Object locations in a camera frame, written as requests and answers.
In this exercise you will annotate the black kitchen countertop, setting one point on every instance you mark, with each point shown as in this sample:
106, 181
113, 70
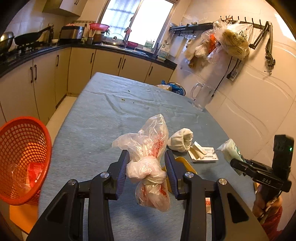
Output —
85, 59

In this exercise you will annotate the black wall shelf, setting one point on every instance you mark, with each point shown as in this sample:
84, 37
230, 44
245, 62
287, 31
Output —
191, 28

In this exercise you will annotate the right hand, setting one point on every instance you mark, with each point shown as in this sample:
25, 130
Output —
259, 205

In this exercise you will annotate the black wok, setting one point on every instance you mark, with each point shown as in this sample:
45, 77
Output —
30, 38

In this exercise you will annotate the silver rice cooker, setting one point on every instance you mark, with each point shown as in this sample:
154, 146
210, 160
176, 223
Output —
71, 33

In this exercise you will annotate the glass pot lid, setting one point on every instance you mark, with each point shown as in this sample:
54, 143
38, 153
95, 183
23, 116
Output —
114, 39

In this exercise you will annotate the orange stool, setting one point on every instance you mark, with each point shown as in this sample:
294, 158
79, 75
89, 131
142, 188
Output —
24, 216

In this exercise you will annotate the hanging bag of bread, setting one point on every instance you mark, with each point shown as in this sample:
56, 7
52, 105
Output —
233, 37

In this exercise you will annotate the white rolled cloth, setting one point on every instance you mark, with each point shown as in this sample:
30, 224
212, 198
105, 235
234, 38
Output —
181, 140

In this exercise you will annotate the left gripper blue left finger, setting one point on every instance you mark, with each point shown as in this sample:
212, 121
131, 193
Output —
117, 170

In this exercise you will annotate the flattened white carton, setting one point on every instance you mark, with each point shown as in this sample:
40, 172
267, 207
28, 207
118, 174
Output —
199, 154

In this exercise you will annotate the white printed paper bag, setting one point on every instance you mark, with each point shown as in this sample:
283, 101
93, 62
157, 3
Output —
208, 205

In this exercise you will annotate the clear plastic container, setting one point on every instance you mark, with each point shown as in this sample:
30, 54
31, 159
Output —
20, 178

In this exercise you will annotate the red plastic colander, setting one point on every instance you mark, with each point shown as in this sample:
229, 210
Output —
99, 27

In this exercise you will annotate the steel lidded pot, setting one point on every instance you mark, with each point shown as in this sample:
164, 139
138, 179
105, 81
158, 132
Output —
6, 42

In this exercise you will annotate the red plastic mesh basket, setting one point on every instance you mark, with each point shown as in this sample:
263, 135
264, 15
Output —
23, 140

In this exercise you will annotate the red foil packet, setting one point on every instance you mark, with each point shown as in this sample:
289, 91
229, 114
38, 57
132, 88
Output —
34, 171

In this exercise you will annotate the knotted white plastic bag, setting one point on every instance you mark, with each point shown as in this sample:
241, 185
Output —
146, 148

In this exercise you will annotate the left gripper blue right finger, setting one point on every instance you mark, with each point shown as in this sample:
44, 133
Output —
169, 157

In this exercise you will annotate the yellow plastic tub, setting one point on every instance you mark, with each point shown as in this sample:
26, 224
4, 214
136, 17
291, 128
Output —
174, 180

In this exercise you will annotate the blue bag on chair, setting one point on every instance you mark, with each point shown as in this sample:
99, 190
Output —
173, 87

